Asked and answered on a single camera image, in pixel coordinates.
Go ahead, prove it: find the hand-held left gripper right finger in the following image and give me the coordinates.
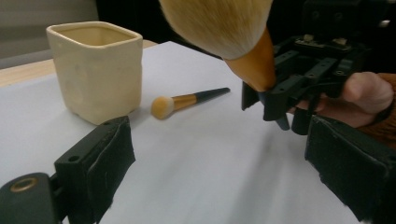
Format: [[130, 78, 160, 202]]
[[304, 115, 396, 223]]

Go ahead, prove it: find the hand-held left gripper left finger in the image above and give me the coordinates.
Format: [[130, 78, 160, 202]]
[[53, 115, 136, 224]]

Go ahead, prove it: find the small makeup brush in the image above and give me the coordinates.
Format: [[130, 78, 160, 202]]
[[150, 87, 232, 120]]

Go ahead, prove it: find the large makeup brush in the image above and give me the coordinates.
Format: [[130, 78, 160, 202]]
[[158, 0, 291, 132]]

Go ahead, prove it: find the beige square cup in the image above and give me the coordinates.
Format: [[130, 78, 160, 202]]
[[46, 21, 144, 126]]

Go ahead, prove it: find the white table sheet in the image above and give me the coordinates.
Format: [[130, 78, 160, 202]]
[[0, 40, 362, 224]]

